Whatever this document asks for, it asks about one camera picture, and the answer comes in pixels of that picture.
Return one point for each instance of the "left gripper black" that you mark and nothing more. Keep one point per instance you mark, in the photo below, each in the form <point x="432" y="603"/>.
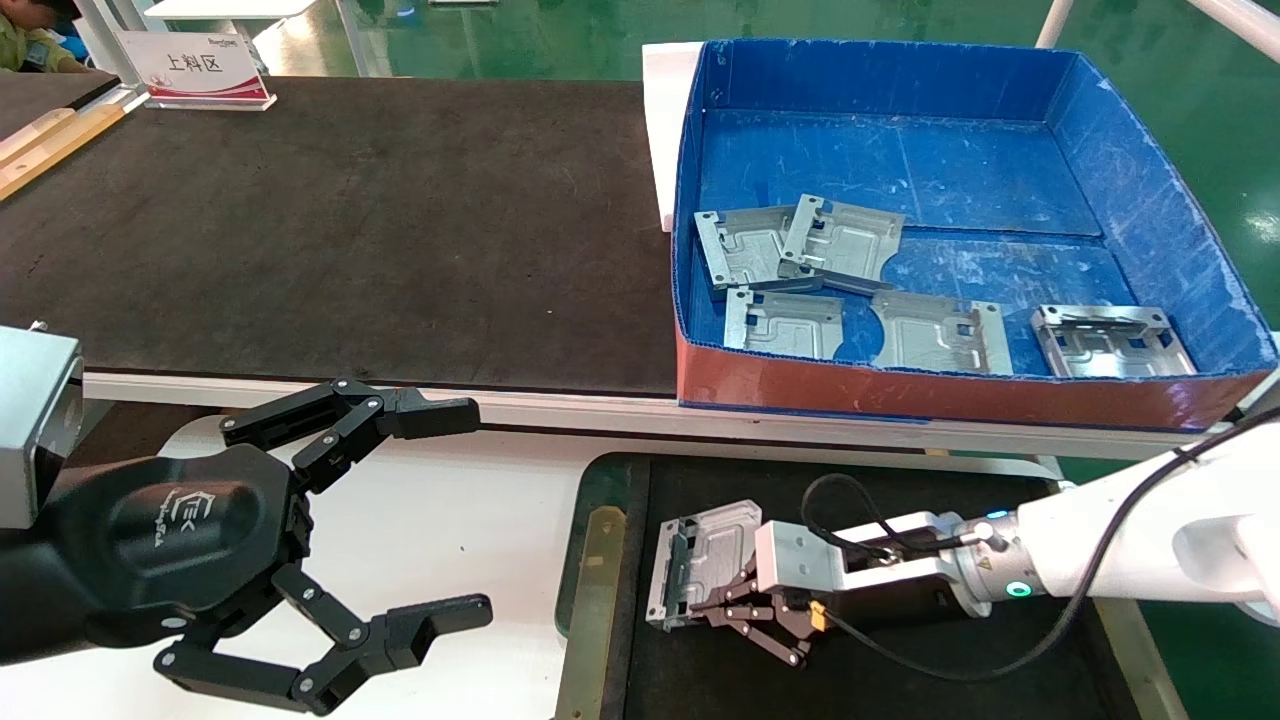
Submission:
<point x="180" y="540"/>

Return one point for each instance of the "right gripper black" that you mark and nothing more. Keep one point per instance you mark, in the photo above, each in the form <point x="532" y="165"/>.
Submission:
<point x="900" y="600"/>

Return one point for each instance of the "stamped metal plate part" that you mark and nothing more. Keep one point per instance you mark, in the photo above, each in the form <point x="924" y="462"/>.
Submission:
<point x="785" y="325"/>
<point x="940" y="335"/>
<point x="1110" y="350"/>
<point x="740" y="250"/>
<point x="710" y="550"/>
<point x="850" y="240"/>

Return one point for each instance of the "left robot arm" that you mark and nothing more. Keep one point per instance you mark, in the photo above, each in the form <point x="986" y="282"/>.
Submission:
<point x="30" y="600"/>

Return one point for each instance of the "black container tray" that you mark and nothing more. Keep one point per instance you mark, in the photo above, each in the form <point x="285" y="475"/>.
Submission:
<point x="700" y="690"/>

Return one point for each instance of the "brass coloured strip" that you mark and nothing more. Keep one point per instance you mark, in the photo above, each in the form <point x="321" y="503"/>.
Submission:
<point x="595" y="600"/>

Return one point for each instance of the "black belt conveyor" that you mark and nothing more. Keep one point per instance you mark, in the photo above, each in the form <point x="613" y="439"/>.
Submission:
<point x="350" y="230"/>

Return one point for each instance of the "dark wooden strip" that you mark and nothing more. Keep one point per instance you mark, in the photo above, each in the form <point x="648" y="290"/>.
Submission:
<point x="60" y="152"/>

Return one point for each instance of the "blue corrugated plastic box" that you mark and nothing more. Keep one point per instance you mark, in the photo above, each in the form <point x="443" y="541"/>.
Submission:
<point x="900" y="150"/>

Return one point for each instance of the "red white sign stand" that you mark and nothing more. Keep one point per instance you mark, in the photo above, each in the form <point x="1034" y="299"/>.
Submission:
<point x="200" y="65"/>

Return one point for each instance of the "white foam board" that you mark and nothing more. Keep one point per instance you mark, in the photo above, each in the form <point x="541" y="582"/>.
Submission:
<point x="665" y="120"/>

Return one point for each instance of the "light wooden strip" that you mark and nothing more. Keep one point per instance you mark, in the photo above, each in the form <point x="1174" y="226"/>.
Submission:
<point x="30" y="135"/>

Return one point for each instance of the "white background table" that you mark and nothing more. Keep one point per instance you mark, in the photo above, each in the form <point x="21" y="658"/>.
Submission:
<point x="230" y="8"/>

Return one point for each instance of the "distant person in yellow coat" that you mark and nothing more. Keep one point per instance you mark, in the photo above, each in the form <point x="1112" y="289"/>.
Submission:
<point x="25" y="50"/>

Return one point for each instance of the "white pipe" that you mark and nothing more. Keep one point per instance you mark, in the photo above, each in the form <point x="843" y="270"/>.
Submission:
<point x="1055" y="20"/>
<point x="1240" y="25"/>

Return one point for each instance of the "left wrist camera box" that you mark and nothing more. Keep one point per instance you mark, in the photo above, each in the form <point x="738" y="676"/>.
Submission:
<point x="30" y="420"/>

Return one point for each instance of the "grey metal tube frame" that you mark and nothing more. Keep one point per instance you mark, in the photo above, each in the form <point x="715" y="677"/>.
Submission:
<point x="100" y="30"/>

